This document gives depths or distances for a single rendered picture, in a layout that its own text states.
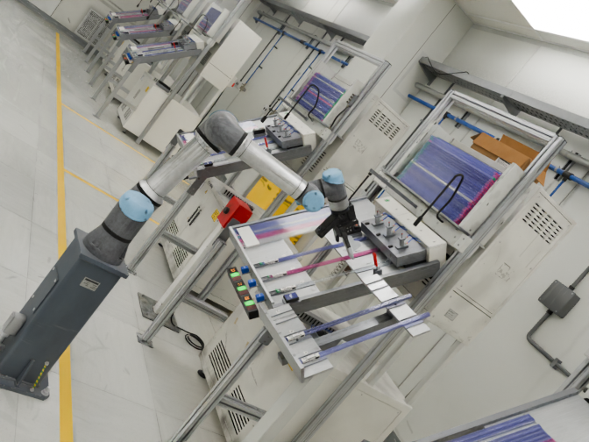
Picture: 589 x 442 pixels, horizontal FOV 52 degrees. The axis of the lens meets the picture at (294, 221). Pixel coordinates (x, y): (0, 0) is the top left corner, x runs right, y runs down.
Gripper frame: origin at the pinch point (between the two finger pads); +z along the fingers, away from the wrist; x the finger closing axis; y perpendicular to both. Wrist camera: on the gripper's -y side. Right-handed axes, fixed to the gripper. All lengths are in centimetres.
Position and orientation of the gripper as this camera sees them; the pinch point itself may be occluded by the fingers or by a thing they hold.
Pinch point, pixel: (344, 252)
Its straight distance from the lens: 239.0
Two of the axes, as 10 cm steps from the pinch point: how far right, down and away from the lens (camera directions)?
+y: 9.2, -3.6, 1.8
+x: -3.3, -4.2, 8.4
